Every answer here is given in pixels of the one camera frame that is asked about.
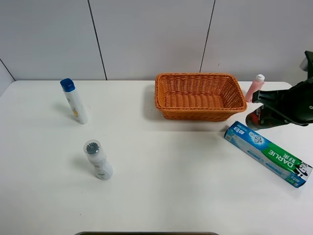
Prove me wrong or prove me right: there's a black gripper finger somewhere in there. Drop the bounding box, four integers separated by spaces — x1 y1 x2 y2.
252 90 287 104
265 105 309 126

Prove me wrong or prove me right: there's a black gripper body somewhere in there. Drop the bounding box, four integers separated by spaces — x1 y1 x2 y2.
282 77 313 126

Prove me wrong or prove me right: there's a black red cosmetic tube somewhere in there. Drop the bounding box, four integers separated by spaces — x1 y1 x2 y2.
245 103 284 131

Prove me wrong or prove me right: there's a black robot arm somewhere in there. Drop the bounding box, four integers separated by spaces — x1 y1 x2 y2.
246 51 313 130

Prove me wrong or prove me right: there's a Darlie toothpaste box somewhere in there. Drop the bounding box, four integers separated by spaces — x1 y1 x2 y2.
224 121 313 188

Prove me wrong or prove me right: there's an orange woven basket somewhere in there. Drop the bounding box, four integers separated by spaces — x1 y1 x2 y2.
155 73 247 122

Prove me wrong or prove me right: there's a pink bottle white cap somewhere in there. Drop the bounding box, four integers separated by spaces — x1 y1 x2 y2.
245 74 265 102

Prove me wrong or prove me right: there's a white bottle clear brush cap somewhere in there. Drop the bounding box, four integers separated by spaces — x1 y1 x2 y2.
83 140 113 180

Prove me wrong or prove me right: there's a white bottle blue cap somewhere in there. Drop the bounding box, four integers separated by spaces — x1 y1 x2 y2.
60 78 88 124

